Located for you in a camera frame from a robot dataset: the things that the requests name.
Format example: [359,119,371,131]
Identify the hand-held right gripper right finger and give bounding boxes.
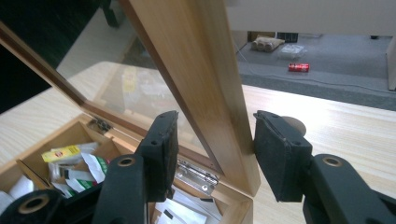
[252,109,314,203]

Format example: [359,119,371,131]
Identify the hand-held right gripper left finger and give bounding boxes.
[134,109,180,203]

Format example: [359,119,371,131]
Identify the wooden box with glass lid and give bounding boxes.
[0,0,262,224]

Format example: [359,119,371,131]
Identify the round grey table grommet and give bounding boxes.
[281,115,307,136]

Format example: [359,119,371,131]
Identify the heap of tea bag packets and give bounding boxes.
[0,142,224,224]

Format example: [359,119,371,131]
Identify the red drink can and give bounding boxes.
[288,63,311,74]

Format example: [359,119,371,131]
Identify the clear plastic container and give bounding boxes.
[276,43,308,61]

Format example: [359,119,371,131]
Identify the black curtain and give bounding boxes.
[0,0,106,115]

